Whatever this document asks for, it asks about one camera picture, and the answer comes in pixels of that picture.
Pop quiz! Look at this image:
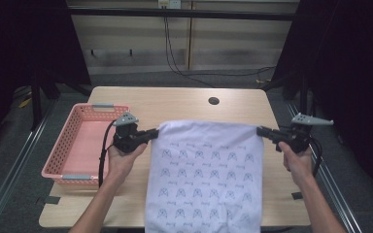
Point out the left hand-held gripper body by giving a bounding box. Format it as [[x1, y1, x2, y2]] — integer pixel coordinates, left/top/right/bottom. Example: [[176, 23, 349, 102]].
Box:
[[112, 111, 144, 153]]

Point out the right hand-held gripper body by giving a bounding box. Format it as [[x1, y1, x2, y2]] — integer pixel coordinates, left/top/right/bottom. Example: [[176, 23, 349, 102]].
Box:
[[280, 112, 334, 153]]

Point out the pink plastic basket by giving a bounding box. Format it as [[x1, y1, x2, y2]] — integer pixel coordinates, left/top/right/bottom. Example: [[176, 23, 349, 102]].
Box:
[[41, 102, 132, 187]]

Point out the white printed cloth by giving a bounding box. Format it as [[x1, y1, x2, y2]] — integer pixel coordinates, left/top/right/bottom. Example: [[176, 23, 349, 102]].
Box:
[[144, 119, 265, 233]]

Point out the person's left hand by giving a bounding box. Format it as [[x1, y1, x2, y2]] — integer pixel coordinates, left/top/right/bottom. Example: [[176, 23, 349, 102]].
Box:
[[105, 143, 149, 186]]

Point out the person's right hand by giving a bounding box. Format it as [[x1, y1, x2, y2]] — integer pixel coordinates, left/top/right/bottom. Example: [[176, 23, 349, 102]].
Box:
[[278, 141, 315, 188]]

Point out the black metal stand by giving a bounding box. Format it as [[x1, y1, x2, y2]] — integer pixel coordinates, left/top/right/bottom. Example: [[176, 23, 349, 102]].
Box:
[[260, 71, 309, 117], [28, 74, 93, 132]]

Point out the dark tape piece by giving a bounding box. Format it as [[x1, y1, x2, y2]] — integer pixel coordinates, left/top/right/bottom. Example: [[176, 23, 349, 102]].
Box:
[[43, 195, 61, 206]]

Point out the yellow object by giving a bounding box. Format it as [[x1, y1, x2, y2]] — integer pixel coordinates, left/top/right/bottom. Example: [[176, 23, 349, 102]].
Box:
[[18, 96, 33, 110]]

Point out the black horizontal bar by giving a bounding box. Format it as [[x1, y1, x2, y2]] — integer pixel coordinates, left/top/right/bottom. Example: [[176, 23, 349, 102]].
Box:
[[67, 8, 297, 22]]

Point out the right hand-held gripper cable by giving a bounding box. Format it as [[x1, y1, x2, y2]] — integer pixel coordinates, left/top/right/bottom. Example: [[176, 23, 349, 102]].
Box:
[[309, 135, 323, 178]]

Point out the hand-held gripper cable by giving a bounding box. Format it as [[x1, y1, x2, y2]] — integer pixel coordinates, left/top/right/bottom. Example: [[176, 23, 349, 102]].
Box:
[[98, 119, 118, 188], [309, 135, 323, 178]]

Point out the left hand-held gripper cable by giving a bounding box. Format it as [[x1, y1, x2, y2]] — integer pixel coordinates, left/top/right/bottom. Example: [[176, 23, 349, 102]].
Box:
[[98, 119, 118, 188]]

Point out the metal floor rail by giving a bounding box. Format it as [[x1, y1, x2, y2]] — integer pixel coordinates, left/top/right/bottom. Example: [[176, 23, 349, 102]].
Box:
[[0, 100, 57, 233], [286, 101, 363, 233]]

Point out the black wall cable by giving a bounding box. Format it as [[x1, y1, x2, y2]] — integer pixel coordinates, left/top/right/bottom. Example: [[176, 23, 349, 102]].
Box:
[[163, 16, 276, 88]]

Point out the white wall socket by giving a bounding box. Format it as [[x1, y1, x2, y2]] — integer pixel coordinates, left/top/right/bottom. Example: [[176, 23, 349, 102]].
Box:
[[157, 0, 183, 10]]

